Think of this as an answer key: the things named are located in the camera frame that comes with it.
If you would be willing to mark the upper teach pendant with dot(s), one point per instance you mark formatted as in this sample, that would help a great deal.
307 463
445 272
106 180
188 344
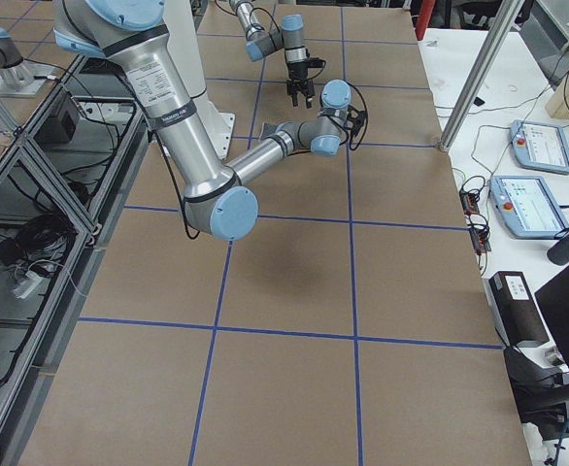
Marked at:
540 146

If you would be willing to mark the aluminium frame post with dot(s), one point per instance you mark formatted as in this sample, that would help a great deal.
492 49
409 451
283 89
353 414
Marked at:
492 44

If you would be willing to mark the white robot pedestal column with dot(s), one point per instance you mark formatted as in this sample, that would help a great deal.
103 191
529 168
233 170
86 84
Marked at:
184 51

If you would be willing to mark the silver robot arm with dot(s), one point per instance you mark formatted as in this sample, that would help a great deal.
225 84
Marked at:
134 36
290 38

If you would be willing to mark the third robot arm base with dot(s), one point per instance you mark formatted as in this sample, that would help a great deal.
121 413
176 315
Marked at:
17 77

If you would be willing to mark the black box with label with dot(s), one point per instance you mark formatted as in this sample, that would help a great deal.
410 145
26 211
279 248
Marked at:
511 299

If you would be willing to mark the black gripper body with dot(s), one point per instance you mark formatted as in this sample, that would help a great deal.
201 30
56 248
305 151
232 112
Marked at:
297 71

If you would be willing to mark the pink and grey towel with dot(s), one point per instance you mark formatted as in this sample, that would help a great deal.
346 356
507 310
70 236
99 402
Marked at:
271 131

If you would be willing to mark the white power strip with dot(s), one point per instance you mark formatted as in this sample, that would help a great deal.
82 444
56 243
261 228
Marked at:
27 284

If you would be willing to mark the teach pendant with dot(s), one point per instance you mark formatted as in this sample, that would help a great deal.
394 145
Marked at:
540 146
527 207

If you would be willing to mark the orange circuit board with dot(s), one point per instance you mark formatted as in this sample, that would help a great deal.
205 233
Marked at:
469 202

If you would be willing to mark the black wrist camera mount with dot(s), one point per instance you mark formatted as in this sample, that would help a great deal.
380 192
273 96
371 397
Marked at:
358 123

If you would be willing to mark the lower teach pendant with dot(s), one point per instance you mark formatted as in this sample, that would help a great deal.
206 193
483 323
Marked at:
527 207

